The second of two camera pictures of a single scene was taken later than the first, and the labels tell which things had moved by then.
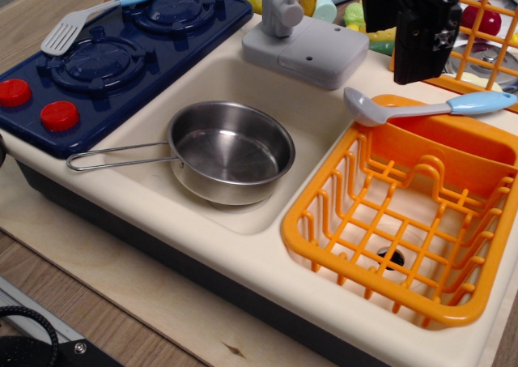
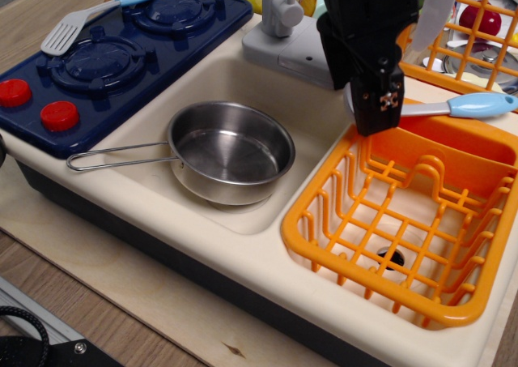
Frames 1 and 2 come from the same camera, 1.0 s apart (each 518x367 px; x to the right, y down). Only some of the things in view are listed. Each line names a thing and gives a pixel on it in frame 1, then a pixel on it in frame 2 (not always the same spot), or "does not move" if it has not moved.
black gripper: [424, 40] → [374, 12]
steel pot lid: [484, 58] does not move
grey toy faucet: [329, 53] does not move
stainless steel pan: [222, 153] does not move
